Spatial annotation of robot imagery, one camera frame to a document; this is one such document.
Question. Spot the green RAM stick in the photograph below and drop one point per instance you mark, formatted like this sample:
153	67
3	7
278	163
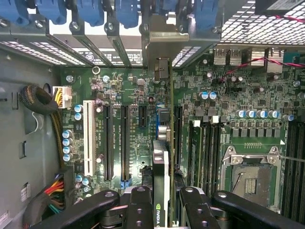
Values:
196	155

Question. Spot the RAM slot with white clips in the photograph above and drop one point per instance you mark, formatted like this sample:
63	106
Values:
213	155
294	167

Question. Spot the CPU socket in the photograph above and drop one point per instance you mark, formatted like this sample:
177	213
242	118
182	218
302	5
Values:
252	183

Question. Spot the short black expansion slot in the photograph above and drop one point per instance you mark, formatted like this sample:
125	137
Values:
143	117

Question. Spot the teal serial port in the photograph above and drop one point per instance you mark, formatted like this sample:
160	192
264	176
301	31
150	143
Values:
291	58

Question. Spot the black open PC case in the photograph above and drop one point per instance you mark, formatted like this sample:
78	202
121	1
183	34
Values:
23	71

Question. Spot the green Dell motherboard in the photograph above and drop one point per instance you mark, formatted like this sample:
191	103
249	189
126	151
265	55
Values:
139	152

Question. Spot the small silver port block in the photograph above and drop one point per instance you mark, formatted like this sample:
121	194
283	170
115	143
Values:
275	53

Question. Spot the blue card clip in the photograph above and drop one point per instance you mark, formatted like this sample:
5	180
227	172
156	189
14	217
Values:
168	7
51	12
14	12
126	14
207	14
90	13

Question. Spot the grey power supply unit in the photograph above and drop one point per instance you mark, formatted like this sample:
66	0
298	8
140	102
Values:
23	133

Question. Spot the thin metal locking lever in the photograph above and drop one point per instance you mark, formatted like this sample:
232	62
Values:
293	159

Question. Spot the blue expansion slot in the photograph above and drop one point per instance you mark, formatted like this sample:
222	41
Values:
156	133

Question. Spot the white power connector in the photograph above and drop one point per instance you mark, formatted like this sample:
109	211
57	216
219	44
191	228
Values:
62	96

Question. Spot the silver USB port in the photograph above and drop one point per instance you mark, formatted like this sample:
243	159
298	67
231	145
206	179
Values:
220	57
234	57

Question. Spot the long black expansion slot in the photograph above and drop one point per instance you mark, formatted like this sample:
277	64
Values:
178	136
108	143
125	143

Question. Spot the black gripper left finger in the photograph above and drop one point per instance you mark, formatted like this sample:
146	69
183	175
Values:
139	210

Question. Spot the large silver port block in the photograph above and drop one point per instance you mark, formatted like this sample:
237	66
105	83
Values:
255	53

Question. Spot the white expansion slot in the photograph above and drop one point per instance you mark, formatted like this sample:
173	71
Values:
89	138

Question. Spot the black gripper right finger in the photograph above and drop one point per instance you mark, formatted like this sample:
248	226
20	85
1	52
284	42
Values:
197	212

